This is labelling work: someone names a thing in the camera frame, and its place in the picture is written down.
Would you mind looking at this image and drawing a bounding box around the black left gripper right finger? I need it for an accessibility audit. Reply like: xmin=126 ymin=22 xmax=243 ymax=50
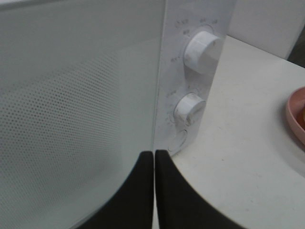
xmin=155 ymin=150 xmax=235 ymax=229

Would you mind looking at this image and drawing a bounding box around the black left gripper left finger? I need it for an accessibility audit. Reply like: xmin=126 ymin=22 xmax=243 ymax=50
xmin=79 ymin=151 xmax=154 ymax=229

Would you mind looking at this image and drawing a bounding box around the round white door button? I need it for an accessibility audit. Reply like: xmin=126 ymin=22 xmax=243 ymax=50
xmin=168 ymin=130 xmax=188 ymax=154

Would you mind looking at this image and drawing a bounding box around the white microwave knob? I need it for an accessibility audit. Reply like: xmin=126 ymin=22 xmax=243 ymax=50
xmin=173 ymin=93 xmax=206 ymax=127
xmin=183 ymin=31 xmax=223 ymax=74

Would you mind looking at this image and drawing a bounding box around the white microwave door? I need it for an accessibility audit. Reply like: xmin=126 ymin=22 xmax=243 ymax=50
xmin=0 ymin=0 xmax=166 ymax=229

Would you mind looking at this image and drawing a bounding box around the pink round plate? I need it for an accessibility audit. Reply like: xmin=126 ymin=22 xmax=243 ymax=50
xmin=285 ymin=87 xmax=305 ymax=151

